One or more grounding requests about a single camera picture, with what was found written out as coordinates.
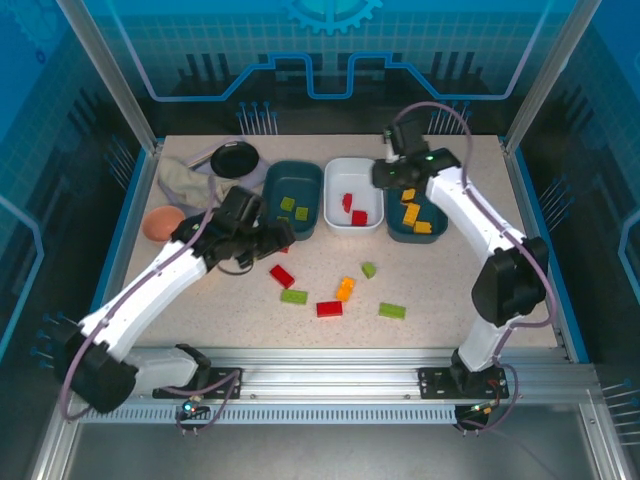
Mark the white plastic container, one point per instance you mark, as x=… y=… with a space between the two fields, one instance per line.
x=350 y=175

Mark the black round bowl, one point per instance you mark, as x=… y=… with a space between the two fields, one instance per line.
x=234 y=159

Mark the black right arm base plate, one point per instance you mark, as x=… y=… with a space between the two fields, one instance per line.
x=435 y=382

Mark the lavender plastic tray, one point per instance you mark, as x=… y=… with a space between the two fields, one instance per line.
x=256 y=175

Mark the small red lego brick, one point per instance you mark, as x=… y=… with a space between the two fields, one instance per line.
x=347 y=201
x=359 y=217

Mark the aluminium table side rail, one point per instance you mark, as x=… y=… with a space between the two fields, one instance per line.
x=530 y=200
x=135 y=200

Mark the orange lego brick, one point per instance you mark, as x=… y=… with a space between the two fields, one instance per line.
x=346 y=288

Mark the long green lego brick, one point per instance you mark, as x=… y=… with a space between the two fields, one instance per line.
x=392 y=311
x=294 y=297

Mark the small circuit board with LED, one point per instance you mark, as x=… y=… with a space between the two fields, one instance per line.
x=482 y=409
x=190 y=407

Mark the teal container for green bricks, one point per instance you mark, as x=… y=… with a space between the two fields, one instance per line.
x=300 y=182

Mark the aluminium front rail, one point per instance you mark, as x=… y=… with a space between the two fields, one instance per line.
x=325 y=372

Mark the beige cloth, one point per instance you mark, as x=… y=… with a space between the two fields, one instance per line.
x=187 y=182

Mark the grey metal front shelf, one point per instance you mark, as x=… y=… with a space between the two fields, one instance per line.
x=320 y=452

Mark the aluminium frame post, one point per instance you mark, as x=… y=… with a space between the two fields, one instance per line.
x=545 y=75
x=107 y=75

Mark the teal container for yellow bricks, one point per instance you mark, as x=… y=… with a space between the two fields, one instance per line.
x=435 y=215

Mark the yellow lego brick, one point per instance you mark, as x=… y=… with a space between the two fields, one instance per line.
x=423 y=227
x=408 y=195
x=411 y=212

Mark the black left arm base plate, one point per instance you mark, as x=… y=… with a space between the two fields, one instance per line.
x=225 y=385

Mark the orange pink bowl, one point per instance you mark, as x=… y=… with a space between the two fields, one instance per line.
x=161 y=223

